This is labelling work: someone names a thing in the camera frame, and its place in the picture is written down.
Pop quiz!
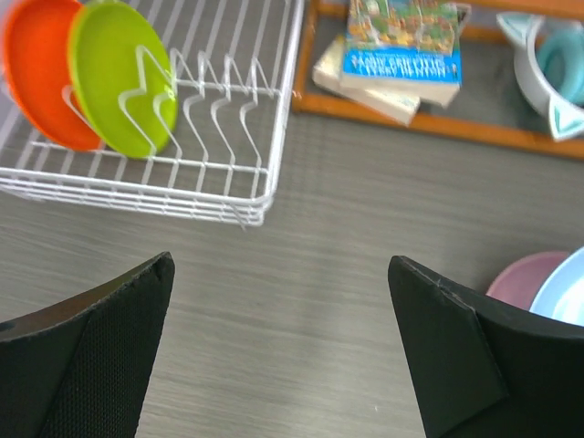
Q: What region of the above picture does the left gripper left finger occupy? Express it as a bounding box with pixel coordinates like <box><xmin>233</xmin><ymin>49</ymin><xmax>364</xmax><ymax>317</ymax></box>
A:
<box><xmin>1</xmin><ymin>252</ymin><xmax>175</xmax><ymax>437</ymax></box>

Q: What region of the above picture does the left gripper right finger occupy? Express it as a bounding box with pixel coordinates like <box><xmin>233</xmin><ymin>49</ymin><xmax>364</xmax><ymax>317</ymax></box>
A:
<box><xmin>388</xmin><ymin>255</ymin><xmax>583</xmax><ymax>437</ymax></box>

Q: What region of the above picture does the pink plate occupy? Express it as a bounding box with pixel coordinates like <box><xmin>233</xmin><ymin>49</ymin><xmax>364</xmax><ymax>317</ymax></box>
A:
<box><xmin>486</xmin><ymin>251</ymin><xmax>569</xmax><ymax>310</ymax></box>

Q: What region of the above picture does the light blue plate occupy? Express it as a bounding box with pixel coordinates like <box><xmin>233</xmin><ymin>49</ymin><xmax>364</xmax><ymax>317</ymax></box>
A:
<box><xmin>529</xmin><ymin>247</ymin><xmax>583</xmax><ymax>327</ymax></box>

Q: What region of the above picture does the orange wooden shelf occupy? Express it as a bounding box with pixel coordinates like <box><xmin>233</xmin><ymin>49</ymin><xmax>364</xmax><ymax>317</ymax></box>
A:
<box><xmin>291</xmin><ymin>1</ymin><xmax>583</xmax><ymax>159</ymax></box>

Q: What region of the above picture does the green plate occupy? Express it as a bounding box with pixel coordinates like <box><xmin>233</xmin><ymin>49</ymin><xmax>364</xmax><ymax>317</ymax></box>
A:
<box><xmin>68</xmin><ymin>1</ymin><xmax>178</xmax><ymax>159</ymax></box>

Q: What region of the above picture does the colourful paperback book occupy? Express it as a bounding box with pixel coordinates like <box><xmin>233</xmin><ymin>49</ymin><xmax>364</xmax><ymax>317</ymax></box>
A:
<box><xmin>339</xmin><ymin>0</ymin><xmax>463</xmax><ymax>107</ymax></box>

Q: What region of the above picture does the lower paperback book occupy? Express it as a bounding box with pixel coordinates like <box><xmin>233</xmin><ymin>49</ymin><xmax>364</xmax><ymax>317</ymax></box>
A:
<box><xmin>312</xmin><ymin>34</ymin><xmax>421</xmax><ymax>126</ymax></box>

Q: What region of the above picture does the orange plate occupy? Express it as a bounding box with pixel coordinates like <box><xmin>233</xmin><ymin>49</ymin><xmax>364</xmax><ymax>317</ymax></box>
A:
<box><xmin>2</xmin><ymin>1</ymin><xmax>100</xmax><ymax>151</ymax></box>

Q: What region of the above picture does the white wire dish rack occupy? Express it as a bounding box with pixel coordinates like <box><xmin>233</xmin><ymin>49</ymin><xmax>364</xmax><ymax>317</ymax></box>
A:
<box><xmin>1</xmin><ymin>1</ymin><xmax>305</xmax><ymax>227</ymax></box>

